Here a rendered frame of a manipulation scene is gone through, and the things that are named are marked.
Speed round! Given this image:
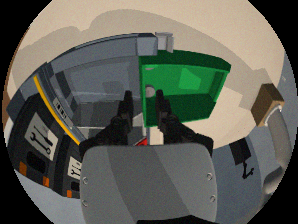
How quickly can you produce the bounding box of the yellow flat bar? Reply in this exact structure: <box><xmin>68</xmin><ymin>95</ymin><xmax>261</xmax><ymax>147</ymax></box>
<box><xmin>33</xmin><ymin>75</ymin><xmax>80</xmax><ymax>145</ymax></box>

